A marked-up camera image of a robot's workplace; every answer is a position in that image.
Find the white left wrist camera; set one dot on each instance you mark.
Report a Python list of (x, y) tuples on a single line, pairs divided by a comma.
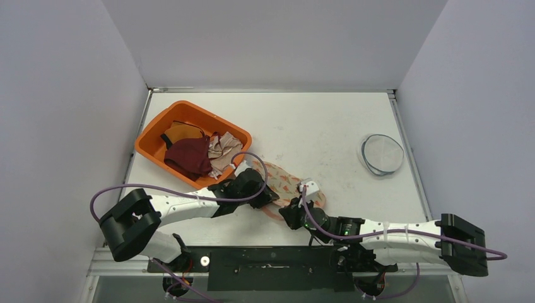
[(244, 165)]

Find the beige crumpled garment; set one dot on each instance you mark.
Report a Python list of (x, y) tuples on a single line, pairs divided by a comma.
[(222, 149)]

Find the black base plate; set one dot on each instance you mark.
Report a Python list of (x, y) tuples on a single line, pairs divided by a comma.
[(279, 268)]

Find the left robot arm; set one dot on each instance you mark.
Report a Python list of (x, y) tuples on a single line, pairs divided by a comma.
[(131, 227)]

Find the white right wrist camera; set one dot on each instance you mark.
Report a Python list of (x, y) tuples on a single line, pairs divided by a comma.
[(309, 190)]

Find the dark red bra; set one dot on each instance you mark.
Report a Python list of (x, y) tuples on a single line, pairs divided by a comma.
[(189, 156)]

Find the orange plastic tub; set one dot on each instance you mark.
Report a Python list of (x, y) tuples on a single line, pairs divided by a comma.
[(152, 147)]

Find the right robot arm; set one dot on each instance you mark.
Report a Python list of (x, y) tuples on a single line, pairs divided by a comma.
[(450, 241)]

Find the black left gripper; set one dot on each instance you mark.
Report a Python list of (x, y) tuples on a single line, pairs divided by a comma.
[(266, 197)]

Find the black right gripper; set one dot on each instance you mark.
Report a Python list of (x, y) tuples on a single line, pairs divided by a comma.
[(291, 214)]

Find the floral padded bra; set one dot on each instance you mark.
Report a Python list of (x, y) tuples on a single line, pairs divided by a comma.
[(284, 185)]

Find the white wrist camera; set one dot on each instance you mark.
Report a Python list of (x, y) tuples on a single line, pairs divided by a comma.
[(244, 165), (309, 190)]

